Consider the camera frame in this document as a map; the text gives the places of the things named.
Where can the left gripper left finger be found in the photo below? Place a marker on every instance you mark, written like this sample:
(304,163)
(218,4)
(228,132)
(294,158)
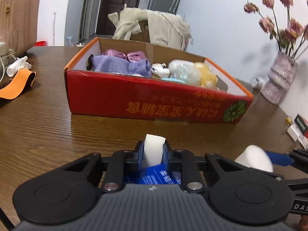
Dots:
(120,167)

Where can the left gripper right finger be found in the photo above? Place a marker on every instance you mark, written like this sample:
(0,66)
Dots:
(188,165)

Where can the blue tissue pack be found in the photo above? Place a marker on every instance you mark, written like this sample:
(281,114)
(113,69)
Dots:
(153,163)

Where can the white round sponge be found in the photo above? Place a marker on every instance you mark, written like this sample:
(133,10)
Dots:
(255,157)

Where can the iridescent plastic bag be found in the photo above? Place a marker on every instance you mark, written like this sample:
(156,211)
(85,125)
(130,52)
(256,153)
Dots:
(185,71)

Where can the red cardboard box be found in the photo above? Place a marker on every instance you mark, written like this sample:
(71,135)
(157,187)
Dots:
(118,95)

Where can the white tissue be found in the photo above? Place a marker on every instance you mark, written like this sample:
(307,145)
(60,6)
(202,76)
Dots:
(160,70)

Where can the purple drawstring pouch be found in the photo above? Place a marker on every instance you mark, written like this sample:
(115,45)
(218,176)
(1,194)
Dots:
(116,65)

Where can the pink satin bow scrunchie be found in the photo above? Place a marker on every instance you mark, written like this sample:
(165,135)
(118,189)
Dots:
(132,56)

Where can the light blue fluffy plush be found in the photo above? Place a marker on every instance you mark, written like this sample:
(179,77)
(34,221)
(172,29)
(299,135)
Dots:
(171,79)

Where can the white yellow alpaca plush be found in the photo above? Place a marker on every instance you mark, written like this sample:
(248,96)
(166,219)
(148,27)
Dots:
(207,78)

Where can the person right hand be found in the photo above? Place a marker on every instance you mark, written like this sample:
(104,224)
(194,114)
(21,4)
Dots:
(303,225)

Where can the white box under red box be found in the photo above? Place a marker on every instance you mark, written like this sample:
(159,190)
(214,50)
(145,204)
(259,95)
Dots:
(296,135)

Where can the red cigarette box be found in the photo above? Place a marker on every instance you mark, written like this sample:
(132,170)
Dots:
(302,124)

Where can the small white bottle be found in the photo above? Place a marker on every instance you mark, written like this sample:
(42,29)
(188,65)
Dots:
(257,83)

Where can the pink textured vase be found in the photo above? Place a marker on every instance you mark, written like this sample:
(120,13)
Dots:
(281,75)

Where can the brown chair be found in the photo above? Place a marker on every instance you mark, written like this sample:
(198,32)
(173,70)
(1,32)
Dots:
(143,34)

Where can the beige jacket on chair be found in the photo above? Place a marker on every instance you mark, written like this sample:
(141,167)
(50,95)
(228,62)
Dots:
(165,29)

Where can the red bucket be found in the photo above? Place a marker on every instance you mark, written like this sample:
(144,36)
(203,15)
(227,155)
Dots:
(41,43)

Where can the dark brown entrance door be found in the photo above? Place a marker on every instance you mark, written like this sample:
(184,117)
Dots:
(118,6)

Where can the pink hard suitcase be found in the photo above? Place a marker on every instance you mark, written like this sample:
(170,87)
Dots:
(19,21)

